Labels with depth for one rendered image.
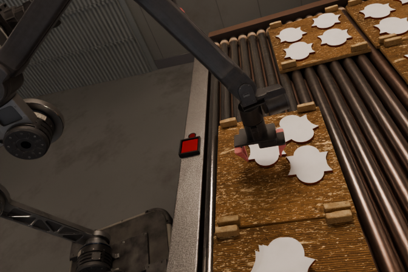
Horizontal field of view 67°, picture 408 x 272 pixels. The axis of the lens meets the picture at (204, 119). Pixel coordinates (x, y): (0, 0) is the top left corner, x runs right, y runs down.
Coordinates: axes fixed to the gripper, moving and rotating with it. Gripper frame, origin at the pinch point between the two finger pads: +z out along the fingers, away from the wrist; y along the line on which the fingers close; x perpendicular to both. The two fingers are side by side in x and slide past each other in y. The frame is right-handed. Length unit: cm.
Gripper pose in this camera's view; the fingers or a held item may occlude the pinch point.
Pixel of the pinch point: (263, 155)
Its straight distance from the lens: 93.7
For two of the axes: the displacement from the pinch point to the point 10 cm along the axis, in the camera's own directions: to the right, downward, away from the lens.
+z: 3.1, 7.4, 5.9
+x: -0.8, 6.4, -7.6
